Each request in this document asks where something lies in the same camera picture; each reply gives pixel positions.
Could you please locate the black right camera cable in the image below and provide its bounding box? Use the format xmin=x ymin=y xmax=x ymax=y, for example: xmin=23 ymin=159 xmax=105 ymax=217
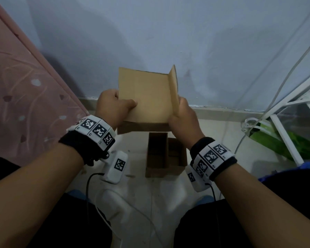
xmin=205 ymin=183 xmax=220 ymax=248

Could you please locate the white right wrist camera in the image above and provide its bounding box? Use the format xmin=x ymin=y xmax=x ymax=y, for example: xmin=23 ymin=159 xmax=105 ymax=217
xmin=185 ymin=165 xmax=212 ymax=193

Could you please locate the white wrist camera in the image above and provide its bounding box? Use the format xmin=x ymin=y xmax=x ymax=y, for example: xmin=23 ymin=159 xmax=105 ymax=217
xmin=185 ymin=165 xmax=212 ymax=193
xmin=101 ymin=150 xmax=128 ymax=185

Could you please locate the thin grey wall cable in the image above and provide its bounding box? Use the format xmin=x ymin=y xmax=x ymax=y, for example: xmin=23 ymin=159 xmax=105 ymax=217
xmin=234 ymin=33 xmax=310 ymax=155

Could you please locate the white metal rack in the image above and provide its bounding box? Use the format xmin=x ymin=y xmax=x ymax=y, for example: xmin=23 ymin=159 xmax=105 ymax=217
xmin=258 ymin=71 xmax=310 ymax=167

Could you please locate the taped brown cardboard box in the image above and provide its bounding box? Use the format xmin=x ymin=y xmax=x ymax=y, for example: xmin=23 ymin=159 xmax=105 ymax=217
xmin=117 ymin=65 xmax=180 ymax=135

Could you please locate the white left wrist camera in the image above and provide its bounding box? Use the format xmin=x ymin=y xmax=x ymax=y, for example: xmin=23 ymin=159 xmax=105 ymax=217
xmin=101 ymin=150 xmax=128 ymax=185

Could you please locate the person's left forearm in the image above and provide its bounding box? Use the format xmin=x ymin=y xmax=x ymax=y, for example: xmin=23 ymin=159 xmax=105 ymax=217
xmin=0 ymin=144 xmax=84 ymax=248

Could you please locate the person's right hand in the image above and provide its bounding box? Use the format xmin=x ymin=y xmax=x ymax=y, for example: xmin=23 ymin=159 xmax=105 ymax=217
xmin=168 ymin=96 xmax=206 ymax=151

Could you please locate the coiled white cable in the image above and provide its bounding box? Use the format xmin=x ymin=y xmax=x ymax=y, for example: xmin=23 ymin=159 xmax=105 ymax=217
xmin=241 ymin=117 xmax=267 ymax=133

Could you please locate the person's right blue shoe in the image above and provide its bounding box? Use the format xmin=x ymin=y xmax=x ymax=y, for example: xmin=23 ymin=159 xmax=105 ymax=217
xmin=195 ymin=195 xmax=215 ymax=206

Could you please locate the person's left hand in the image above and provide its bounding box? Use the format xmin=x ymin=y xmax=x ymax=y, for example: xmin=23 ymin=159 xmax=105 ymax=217
xmin=95 ymin=89 xmax=138 ymax=131

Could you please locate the pink floral bedsheet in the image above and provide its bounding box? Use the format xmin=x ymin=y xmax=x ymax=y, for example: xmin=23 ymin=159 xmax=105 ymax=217
xmin=0 ymin=0 xmax=90 ymax=166

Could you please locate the blue plastic bin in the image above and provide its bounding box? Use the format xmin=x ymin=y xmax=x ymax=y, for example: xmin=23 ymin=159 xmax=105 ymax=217
xmin=258 ymin=162 xmax=310 ymax=183

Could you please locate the person's right forearm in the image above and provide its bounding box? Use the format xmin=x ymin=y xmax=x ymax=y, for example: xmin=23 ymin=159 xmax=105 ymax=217
xmin=214 ymin=164 xmax=310 ymax=248

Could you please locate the green plastic bag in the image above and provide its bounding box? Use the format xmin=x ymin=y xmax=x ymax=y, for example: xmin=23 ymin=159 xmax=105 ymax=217
xmin=249 ymin=124 xmax=310 ymax=161

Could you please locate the left wrist marker band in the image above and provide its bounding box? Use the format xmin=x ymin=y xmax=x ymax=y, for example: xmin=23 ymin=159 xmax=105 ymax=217
xmin=59 ymin=115 xmax=117 ymax=167

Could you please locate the right wrist marker band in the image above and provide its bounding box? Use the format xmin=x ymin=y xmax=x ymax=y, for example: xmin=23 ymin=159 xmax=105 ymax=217
xmin=190 ymin=137 xmax=238 ymax=182

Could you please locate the black left camera cable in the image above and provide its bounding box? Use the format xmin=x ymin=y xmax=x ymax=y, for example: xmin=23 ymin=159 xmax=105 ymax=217
xmin=85 ymin=173 xmax=105 ymax=230

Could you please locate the black camera cable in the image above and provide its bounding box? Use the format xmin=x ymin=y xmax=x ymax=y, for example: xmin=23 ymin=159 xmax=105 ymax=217
xmin=205 ymin=183 xmax=220 ymax=248
xmin=85 ymin=173 xmax=105 ymax=230

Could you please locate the white floor cable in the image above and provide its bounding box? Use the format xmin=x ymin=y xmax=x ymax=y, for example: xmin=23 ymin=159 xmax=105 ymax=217
xmin=95 ymin=188 xmax=163 ymax=248

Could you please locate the wrist marker band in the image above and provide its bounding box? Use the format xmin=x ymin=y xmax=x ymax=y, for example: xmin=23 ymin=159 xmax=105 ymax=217
xmin=59 ymin=115 xmax=117 ymax=167
xmin=190 ymin=137 xmax=238 ymax=182

